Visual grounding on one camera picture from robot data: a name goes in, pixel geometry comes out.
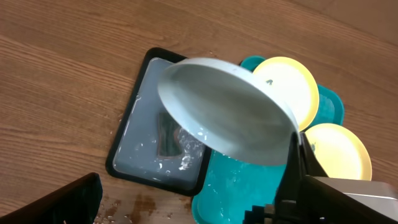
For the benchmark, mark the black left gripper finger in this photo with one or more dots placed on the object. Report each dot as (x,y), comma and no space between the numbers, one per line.
(77,202)

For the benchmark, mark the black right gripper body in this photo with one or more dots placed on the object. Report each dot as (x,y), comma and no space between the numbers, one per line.
(308,199)

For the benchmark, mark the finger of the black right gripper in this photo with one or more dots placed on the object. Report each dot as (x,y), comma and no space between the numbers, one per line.
(301,162)

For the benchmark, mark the yellow plate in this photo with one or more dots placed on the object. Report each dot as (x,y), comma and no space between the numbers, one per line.
(340,152)
(295,84)

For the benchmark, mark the white plate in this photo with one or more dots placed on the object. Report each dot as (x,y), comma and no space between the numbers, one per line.
(229,110)

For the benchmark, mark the orange green scrub sponge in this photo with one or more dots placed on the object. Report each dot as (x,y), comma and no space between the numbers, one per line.
(168,131)

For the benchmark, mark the black water tray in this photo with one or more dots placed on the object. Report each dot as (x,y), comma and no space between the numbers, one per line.
(133,154)

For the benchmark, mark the turquoise plastic tray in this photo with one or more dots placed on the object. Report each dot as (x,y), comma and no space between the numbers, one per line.
(232,187)

